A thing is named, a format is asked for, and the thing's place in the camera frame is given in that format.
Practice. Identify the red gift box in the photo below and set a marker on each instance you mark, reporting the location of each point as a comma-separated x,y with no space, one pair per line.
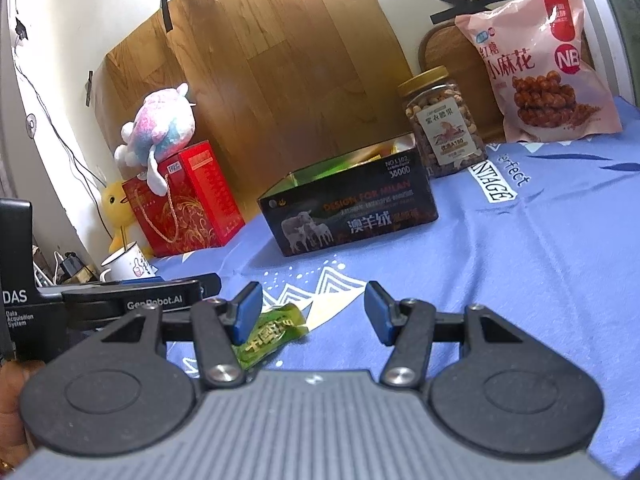
200,200

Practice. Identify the wooden stick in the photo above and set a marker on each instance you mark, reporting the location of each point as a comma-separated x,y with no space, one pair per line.
122,237

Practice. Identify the gold yellow snack packet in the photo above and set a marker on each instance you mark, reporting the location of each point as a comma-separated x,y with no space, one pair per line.
377,154

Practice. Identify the clear nut jar gold lid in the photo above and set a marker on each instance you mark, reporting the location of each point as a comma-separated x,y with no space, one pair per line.
440,125

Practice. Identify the person's left hand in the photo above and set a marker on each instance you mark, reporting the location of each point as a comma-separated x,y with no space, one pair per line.
12,395

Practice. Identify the pastel plush toy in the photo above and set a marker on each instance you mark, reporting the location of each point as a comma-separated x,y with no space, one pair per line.
160,125

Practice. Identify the wood grain wall panel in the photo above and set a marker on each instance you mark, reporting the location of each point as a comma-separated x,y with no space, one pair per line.
280,60

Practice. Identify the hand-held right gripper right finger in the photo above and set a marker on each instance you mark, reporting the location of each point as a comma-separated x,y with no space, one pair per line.
380,310

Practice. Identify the blue printed tablecloth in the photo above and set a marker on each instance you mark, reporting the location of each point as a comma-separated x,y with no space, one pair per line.
500,260

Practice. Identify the black tin box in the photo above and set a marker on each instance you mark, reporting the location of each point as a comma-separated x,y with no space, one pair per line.
350,210

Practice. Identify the black power adapter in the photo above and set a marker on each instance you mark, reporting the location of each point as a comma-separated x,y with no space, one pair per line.
71,266

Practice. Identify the pink snack bag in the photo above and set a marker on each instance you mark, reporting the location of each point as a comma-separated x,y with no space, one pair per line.
530,60

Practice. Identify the cardboard box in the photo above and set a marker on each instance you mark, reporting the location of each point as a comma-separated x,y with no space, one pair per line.
85,276

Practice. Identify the yellow duck plush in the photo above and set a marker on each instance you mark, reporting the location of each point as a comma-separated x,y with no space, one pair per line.
117,205

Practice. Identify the white window frame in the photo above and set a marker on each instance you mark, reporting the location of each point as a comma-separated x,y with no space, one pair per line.
600,20

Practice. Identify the green snack packet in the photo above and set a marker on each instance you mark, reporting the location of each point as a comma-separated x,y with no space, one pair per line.
330,167

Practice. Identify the wooden cutting board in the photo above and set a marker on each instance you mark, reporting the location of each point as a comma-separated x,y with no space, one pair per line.
450,50

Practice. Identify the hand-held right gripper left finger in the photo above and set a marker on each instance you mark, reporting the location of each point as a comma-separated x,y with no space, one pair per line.
245,312

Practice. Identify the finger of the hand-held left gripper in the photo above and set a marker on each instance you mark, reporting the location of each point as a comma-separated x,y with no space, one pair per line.
210,284

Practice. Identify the small green candy packet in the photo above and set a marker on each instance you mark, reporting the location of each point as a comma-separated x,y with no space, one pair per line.
275,332

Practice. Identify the white enamel mug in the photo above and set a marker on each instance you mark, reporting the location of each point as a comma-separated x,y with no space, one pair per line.
130,267

